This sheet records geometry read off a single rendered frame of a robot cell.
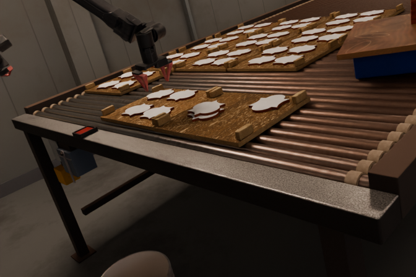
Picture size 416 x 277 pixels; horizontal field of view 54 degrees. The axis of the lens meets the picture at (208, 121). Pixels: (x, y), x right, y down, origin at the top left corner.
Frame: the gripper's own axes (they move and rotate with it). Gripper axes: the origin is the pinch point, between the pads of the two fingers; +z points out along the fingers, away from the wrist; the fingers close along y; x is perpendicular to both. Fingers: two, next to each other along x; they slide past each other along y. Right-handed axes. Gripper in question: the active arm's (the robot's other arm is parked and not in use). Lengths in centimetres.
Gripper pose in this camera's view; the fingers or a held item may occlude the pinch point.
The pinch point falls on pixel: (156, 84)
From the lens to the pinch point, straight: 150.3
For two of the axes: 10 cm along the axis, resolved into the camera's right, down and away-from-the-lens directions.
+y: -7.0, 4.4, -5.6
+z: 1.8, 8.7, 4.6
